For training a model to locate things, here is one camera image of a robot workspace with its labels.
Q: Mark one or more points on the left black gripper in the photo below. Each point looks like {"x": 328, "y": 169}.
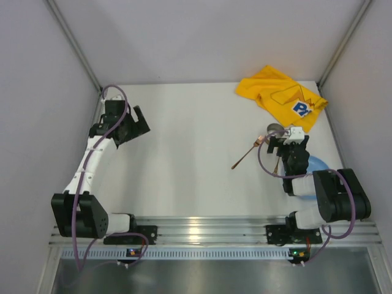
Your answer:
{"x": 131, "y": 125}

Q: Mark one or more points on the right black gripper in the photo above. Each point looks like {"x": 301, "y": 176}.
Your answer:
{"x": 282, "y": 150}

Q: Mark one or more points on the copper fork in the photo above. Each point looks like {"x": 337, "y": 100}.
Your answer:
{"x": 256, "y": 144}

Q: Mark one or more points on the small metal cup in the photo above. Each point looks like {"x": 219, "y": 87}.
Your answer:
{"x": 274, "y": 127}

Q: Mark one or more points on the gold ornate spoon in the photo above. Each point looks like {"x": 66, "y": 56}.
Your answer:
{"x": 276, "y": 169}

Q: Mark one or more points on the yellow Pikachu placemat cloth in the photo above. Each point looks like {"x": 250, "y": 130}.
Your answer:
{"x": 290, "y": 103}

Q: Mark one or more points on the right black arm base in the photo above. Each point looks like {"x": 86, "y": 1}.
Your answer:
{"x": 280, "y": 235}

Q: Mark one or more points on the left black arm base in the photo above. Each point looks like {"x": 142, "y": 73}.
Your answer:
{"x": 150, "y": 232}

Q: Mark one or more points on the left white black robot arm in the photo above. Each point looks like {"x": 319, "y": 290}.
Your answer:
{"x": 78, "y": 211}

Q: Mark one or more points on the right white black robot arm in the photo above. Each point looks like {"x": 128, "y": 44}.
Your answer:
{"x": 340, "y": 198}

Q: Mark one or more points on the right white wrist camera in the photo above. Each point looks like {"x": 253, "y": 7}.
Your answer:
{"x": 294, "y": 135}

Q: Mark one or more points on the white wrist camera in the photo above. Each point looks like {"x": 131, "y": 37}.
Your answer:
{"x": 114, "y": 98}
{"x": 294, "y": 135}

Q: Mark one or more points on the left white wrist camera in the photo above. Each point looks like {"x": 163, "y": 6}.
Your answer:
{"x": 114, "y": 98}

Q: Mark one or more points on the aluminium mounting rail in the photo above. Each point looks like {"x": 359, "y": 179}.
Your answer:
{"x": 208, "y": 231}

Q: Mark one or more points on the left aluminium frame post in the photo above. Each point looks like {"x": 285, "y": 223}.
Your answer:
{"x": 72, "y": 41}

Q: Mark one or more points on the aluminium frame post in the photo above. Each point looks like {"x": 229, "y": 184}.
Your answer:
{"x": 343, "y": 43}
{"x": 72, "y": 41}

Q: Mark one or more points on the perforated cable duct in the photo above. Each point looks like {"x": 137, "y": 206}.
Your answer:
{"x": 182, "y": 253}

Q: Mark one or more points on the right aluminium frame post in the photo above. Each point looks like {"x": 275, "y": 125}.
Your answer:
{"x": 343, "y": 43}

